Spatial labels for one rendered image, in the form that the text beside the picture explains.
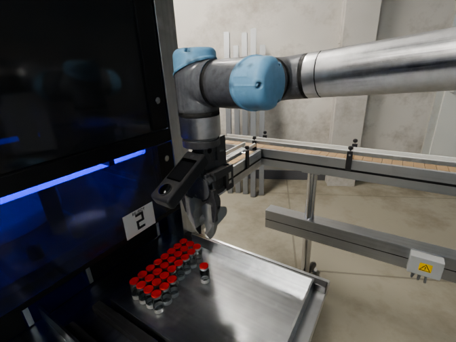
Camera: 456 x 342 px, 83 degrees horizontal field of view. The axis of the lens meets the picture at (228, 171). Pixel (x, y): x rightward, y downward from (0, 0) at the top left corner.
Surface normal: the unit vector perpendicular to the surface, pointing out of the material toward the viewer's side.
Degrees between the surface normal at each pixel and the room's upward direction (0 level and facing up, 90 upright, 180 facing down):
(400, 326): 0
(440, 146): 90
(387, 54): 66
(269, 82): 90
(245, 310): 0
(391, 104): 90
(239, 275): 0
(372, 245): 90
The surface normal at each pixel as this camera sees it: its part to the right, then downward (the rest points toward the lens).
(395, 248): -0.53, 0.33
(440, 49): -0.65, -0.04
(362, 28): -0.16, 0.37
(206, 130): 0.42, 0.32
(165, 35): 0.84, 0.16
